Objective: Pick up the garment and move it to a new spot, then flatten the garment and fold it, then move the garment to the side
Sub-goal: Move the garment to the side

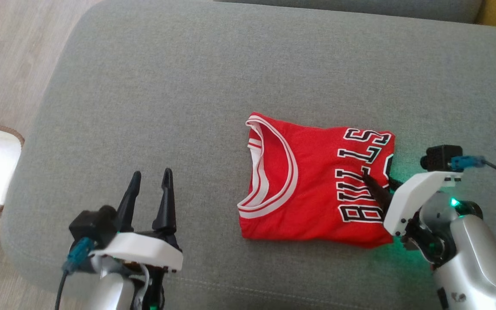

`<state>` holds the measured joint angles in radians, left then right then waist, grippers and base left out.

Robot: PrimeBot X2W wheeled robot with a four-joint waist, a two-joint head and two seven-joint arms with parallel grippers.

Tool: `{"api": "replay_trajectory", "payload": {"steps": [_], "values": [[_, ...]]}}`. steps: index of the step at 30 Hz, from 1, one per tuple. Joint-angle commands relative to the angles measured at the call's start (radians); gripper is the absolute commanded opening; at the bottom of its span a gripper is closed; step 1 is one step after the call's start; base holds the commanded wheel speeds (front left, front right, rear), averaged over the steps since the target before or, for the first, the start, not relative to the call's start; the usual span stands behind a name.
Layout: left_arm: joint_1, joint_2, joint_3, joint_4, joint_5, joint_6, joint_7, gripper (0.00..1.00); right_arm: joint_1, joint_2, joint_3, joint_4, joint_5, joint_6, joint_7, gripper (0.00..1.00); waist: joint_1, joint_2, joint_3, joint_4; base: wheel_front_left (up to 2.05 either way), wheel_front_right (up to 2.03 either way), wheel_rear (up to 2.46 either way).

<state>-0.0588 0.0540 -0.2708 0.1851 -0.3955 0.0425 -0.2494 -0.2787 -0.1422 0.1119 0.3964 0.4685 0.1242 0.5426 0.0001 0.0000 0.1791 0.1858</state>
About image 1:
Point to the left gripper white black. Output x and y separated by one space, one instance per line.
144 252

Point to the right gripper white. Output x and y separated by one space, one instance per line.
411 198

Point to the red Bulls basketball jersey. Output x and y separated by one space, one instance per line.
317 193

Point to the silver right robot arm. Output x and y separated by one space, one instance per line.
476 258

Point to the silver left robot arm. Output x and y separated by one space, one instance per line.
114 288

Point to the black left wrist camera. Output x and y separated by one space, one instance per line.
93 226

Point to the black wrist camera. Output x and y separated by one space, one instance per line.
441 157
93 226

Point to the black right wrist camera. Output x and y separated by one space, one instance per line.
441 157

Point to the teal left camera connector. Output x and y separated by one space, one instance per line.
78 254

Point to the teal camera connector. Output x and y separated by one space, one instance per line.
467 162
78 254

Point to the teal right camera connector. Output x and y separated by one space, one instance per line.
467 162

